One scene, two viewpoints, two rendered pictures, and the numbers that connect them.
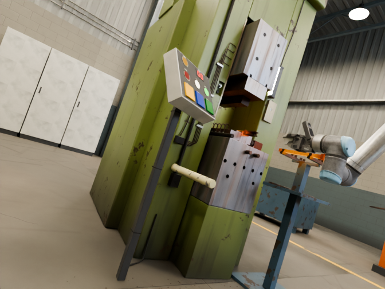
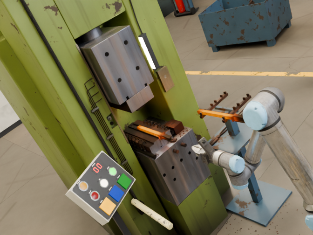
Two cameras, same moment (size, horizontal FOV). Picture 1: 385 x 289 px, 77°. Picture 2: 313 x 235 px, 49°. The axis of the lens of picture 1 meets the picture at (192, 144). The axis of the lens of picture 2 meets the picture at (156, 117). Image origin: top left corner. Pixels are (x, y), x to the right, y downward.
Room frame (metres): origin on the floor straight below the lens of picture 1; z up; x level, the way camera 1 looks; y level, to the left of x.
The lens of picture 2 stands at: (-0.43, -0.45, 2.18)
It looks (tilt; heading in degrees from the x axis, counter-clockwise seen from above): 26 degrees down; 3
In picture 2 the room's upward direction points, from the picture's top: 25 degrees counter-clockwise
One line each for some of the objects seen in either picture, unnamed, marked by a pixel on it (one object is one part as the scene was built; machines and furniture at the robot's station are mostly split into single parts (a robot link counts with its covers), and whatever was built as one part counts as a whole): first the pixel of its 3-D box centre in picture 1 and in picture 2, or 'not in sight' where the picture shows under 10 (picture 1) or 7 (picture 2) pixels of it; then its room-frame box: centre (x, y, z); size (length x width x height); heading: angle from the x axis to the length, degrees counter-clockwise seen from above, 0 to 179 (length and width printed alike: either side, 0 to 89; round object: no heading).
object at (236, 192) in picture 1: (216, 170); (162, 157); (1.87, -0.24, 0.69); 0.56 x 0.38 x 0.45; 30
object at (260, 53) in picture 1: (250, 63); (113, 61); (1.86, -0.23, 1.56); 0.42 x 0.39 x 0.40; 30
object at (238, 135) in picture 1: (222, 135); (144, 135); (1.84, -0.20, 0.96); 0.42 x 0.20 x 0.09; 30
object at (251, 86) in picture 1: (236, 91); (124, 95); (1.84, -0.20, 1.32); 0.42 x 0.20 x 0.10; 30
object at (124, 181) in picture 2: (208, 106); (124, 181); (1.31, -0.02, 1.01); 0.07 x 0.05 x 0.07; 145
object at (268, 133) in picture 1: (250, 127); (159, 85); (2.16, -0.45, 1.15); 0.44 x 0.26 x 2.30; 30
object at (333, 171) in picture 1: (333, 170); (239, 176); (1.11, -0.66, 0.86); 0.12 x 0.09 x 0.12; 127
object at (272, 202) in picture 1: (279, 206); (245, 19); (5.27, -2.22, 0.36); 1.21 x 0.81 x 0.72; 42
